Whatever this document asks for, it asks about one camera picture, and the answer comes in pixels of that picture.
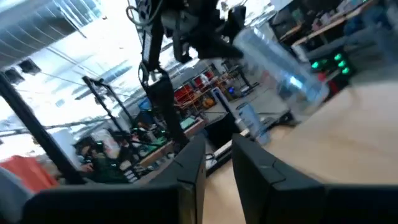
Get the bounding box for red storage bins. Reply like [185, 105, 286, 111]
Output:
[173, 83, 195, 105]

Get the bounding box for wooden desk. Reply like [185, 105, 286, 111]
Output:
[278, 0, 379, 47]

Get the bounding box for black device green lights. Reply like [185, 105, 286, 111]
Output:
[306, 46, 357, 86]

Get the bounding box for blue barrel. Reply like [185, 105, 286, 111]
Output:
[137, 98, 153, 111]

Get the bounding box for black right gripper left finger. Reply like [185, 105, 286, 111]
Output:
[24, 133, 207, 224]

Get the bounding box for silver ribbed ventilation duct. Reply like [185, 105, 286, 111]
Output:
[0, 0, 103, 68]

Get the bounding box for white tower appliance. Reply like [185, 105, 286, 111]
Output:
[212, 86, 233, 116]

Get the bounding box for black rig frame post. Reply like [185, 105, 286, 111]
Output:
[0, 73, 86, 186]

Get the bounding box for person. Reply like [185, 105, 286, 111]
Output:
[74, 136, 131, 184]

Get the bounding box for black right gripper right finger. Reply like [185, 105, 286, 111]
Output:
[231, 134, 398, 224]

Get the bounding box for orange cloth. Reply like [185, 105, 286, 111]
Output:
[0, 154, 60, 194]

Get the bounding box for silver slim beverage can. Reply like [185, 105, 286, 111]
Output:
[236, 101, 272, 146]
[232, 26, 330, 121]

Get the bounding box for black stand frame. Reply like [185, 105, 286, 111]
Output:
[81, 75, 137, 138]

